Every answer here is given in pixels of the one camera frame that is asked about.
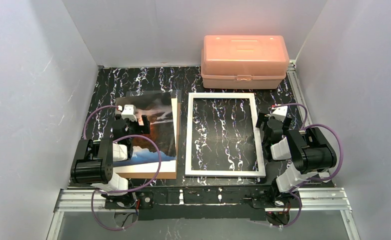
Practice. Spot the white picture frame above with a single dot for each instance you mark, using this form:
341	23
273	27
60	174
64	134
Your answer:
260	173

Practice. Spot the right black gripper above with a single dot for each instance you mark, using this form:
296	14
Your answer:
272	122

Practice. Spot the aluminium rail base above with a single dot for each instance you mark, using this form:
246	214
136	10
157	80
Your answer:
206	202

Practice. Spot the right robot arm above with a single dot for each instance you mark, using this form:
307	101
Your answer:
308	149

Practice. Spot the pink plastic storage box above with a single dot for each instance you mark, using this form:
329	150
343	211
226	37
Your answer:
243	62

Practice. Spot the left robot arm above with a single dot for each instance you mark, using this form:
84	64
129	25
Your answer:
93	162

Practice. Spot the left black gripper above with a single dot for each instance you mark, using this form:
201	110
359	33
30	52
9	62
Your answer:
131	124

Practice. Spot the sunset landscape photo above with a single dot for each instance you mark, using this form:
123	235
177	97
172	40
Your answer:
150	115

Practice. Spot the brown backing board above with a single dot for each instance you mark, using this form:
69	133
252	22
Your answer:
149	174

